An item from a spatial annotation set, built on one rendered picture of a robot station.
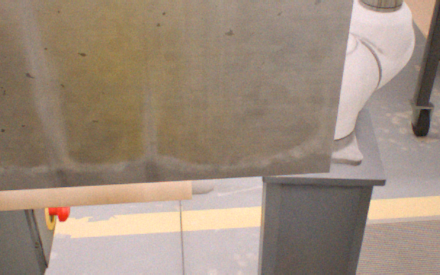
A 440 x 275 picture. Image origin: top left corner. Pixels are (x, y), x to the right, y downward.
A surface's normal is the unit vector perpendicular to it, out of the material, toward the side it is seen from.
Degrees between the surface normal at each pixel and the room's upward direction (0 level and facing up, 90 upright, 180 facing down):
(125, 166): 90
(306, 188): 90
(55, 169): 90
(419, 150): 0
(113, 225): 0
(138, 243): 0
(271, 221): 90
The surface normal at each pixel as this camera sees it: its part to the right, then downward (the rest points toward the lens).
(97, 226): 0.00, -0.79
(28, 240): 0.08, 0.60
